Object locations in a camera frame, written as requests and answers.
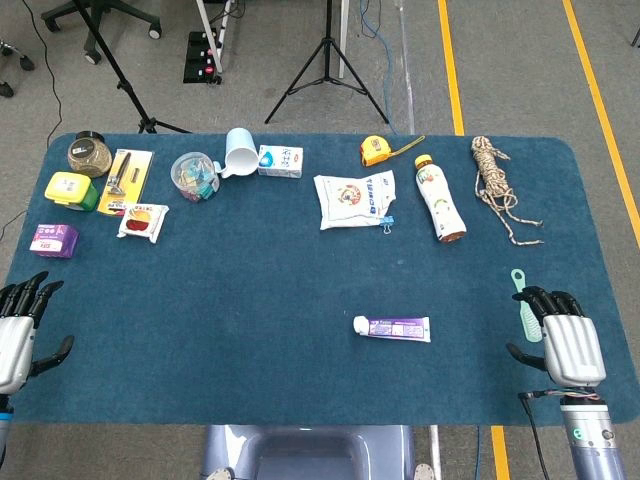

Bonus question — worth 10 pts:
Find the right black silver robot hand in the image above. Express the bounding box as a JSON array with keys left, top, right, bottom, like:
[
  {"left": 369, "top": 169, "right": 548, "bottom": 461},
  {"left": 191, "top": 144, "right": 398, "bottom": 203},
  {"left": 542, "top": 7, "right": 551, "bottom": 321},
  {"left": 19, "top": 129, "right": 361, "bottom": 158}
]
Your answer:
[{"left": 506, "top": 285, "right": 608, "bottom": 389}]

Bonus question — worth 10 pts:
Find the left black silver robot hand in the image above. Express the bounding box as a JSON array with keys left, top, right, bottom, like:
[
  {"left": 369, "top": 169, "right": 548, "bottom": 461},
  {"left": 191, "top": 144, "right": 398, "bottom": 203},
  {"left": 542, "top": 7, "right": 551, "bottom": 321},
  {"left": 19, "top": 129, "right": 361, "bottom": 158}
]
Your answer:
[{"left": 0, "top": 271, "right": 76, "bottom": 396}]

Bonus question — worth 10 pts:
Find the purple white toothpaste tube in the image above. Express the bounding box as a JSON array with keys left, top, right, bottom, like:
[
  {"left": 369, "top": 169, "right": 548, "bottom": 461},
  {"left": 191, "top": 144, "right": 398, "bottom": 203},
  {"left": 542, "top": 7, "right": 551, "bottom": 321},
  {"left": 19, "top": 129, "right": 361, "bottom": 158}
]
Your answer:
[{"left": 352, "top": 315, "right": 432, "bottom": 344}]

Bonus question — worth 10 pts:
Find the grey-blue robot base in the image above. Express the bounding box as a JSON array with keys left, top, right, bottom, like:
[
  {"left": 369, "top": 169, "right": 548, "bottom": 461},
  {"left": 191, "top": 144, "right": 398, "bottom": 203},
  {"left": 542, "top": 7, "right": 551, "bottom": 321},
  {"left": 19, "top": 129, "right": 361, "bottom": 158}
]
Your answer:
[{"left": 200, "top": 424, "right": 417, "bottom": 480}]

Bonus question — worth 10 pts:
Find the yellow green box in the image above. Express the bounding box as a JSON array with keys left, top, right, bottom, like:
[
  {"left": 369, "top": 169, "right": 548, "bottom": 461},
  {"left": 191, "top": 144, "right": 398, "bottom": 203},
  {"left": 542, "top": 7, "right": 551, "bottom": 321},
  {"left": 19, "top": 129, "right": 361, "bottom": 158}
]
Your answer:
[{"left": 44, "top": 171, "right": 100, "bottom": 212}]

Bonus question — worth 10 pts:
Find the glass jar black lid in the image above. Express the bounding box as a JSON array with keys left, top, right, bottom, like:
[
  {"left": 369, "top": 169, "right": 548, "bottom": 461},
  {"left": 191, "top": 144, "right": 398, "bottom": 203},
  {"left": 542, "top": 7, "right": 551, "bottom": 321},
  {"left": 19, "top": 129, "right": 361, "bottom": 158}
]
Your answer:
[{"left": 67, "top": 130, "right": 113, "bottom": 179}]

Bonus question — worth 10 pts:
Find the mint green hairbrush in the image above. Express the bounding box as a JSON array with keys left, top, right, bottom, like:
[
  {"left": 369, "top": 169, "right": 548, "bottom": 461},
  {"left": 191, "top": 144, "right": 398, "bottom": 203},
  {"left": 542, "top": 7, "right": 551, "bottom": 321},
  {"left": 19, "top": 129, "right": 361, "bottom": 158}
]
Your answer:
[{"left": 510, "top": 268, "right": 545, "bottom": 344}]

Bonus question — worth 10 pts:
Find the small purple box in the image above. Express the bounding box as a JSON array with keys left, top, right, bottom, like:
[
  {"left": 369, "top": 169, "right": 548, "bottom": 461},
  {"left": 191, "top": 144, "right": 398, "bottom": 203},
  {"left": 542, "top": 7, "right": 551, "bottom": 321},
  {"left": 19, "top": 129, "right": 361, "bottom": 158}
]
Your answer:
[{"left": 28, "top": 223, "right": 80, "bottom": 259}]

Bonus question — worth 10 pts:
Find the white red snack packet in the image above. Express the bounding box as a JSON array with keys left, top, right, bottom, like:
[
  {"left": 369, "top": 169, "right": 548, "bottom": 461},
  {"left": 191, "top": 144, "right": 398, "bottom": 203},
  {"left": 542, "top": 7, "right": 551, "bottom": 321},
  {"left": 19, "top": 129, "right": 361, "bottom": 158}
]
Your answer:
[{"left": 116, "top": 202, "right": 170, "bottom": 245}]

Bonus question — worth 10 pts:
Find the drink bottle yellow cap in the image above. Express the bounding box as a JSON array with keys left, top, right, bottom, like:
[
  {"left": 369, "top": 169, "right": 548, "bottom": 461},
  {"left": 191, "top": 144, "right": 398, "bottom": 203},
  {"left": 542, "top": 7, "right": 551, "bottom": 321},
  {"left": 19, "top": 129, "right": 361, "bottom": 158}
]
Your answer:
[{"left": 413, "top": 154, "right": 468, "bottom": 244}]

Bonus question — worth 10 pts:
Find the razor on yellow card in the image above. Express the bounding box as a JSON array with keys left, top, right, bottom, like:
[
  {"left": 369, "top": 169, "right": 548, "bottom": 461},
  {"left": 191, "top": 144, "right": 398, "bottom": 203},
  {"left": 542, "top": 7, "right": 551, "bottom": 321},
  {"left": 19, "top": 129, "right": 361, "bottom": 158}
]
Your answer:
[{"left": 96, "top": 148, "right": 155, "bottom": 217}]

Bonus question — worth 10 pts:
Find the blue carpet table mat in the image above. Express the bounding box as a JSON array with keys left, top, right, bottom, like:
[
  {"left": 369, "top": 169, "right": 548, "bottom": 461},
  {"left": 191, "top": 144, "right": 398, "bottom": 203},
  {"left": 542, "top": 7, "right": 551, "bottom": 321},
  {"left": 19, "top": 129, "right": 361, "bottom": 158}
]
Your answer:
[{"left": 9, "top": 132, "right": 640, "bottom": 426}]

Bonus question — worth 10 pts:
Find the clear tub of binder clips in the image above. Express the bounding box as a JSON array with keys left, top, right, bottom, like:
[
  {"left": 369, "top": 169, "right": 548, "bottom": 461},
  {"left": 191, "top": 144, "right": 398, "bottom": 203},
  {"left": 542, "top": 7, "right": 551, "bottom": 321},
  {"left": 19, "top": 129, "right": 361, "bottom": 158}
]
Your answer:
[{"left": 170, "top": 152, "right": 221, "bottom": 203}]

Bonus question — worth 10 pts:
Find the white printed snack bag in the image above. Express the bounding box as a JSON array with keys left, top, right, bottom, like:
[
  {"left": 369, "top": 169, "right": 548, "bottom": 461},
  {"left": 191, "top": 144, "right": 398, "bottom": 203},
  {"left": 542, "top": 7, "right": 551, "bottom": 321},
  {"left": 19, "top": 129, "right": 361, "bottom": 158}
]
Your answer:
[{"left": 313, "top": 169, "right": 397, "bottom": 232}]

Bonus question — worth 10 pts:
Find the yellow tape measure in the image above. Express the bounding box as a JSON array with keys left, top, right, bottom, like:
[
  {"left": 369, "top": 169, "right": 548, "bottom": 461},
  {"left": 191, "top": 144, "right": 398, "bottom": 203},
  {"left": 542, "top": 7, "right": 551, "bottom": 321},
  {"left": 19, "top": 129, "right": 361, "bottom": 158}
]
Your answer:
[{"left": 359, "top": 134, "right": 426, "bottom": 168}]

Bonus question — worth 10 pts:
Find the black wheeled chair base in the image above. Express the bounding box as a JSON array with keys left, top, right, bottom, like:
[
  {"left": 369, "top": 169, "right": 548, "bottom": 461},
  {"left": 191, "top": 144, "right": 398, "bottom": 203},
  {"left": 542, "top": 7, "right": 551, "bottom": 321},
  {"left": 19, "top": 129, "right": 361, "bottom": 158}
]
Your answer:
[{"left": 0, "top": 39, "right": 36, "bottom": 99}]

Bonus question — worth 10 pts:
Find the black slanted light stand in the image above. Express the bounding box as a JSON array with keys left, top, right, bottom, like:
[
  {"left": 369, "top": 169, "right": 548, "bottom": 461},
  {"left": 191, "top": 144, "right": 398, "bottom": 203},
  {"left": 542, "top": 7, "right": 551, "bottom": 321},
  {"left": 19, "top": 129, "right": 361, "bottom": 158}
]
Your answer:
[{"left": 73, "top": 0, "right": 194, "bottom": 135}]

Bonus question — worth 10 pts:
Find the light blue mug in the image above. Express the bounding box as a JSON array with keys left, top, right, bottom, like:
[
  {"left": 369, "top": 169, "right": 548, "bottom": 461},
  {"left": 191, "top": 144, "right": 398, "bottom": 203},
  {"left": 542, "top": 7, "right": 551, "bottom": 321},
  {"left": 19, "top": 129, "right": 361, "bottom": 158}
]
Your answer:
[{"left": 214, "top": 127, "right": 261, "bottom": 180}]

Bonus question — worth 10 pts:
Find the white blue carton box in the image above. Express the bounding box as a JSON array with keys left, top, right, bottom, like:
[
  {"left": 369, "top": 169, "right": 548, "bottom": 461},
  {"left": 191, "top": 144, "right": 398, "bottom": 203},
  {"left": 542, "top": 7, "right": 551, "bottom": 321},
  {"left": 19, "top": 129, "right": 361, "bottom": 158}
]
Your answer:
[{"left": 257, "top": 144, "right": 305, "bottom": 179}]

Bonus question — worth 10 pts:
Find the black office chair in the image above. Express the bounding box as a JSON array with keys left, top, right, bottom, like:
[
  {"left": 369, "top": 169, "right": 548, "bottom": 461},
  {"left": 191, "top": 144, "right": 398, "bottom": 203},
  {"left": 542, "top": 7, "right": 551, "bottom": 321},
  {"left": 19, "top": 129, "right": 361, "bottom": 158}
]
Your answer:
[{"left": 40, "top": 0, "right": 163, "bottom": 65}]

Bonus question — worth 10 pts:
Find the black power strip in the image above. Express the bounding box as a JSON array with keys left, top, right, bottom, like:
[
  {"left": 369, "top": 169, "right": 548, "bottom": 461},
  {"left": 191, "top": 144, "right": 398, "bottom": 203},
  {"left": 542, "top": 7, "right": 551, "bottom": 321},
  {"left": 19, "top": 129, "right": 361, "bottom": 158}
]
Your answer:
[{"left": 182, "top": 30, "right": 224, "bottom": 85}]

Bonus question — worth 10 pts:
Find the white slanted table leg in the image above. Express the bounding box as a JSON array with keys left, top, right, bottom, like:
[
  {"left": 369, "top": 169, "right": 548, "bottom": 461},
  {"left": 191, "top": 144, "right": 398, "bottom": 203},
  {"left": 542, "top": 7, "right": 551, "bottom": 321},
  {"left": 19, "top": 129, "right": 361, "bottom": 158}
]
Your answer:
[{"left": 195, "top": 0, "right": 224, "bottom": 59}]

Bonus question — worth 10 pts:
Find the multicoloured wrist wire bundle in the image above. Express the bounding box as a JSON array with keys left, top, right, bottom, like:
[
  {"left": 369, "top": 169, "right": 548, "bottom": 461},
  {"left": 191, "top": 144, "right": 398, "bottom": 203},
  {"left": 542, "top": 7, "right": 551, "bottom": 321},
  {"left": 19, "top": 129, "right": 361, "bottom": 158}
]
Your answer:
[{"left": 529, "top": 388, "right": 602, "bottom": 401}]

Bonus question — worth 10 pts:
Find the black right hand cable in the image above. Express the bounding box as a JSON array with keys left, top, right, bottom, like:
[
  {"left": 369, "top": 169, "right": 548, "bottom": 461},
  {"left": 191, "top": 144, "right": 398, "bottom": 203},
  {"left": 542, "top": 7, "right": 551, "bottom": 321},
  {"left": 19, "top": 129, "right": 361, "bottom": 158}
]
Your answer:
[{"left": 518, "top": 389, "right": 554, "bottom": 480}]

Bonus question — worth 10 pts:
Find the coiled beige rope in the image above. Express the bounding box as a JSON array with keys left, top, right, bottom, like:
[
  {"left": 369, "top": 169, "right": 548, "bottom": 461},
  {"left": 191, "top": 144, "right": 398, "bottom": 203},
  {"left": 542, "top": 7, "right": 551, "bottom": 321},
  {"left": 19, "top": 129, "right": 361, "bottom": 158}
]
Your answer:
[{"left": 471, "top": 135, "right": 545, "bottom": 247}]

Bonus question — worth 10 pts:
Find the thin black floor cable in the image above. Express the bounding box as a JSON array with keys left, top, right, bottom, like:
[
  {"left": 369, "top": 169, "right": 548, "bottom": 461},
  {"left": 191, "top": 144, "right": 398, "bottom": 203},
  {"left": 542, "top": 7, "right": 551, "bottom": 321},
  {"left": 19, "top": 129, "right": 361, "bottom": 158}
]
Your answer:
[{"left": 0, "top": 0, "right": 64, "bottom": 239}]

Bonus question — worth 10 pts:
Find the blue floor cable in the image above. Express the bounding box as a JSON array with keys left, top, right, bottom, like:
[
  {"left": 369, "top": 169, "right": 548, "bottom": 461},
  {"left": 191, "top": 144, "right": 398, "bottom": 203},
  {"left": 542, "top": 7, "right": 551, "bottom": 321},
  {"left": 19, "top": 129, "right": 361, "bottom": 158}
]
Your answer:
[{"left": 359, "top": 0, "right": 401, "bottom": 134}]

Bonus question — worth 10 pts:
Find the white upright post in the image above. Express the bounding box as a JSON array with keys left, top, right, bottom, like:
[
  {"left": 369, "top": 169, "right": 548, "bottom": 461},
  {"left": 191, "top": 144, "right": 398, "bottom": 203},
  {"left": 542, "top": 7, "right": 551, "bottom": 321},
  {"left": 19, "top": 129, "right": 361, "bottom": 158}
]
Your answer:
[{"left": 338, "top": 0, "right": 350, "bottom": 80}]

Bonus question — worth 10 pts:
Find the black camera tripod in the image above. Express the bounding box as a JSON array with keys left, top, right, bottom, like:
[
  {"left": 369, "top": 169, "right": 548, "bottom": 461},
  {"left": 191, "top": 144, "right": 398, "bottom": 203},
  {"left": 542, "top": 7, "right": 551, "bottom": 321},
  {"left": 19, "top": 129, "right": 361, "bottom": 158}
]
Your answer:
[{"left": 264, "top": 0, "right": 391, "bottom": 125}]

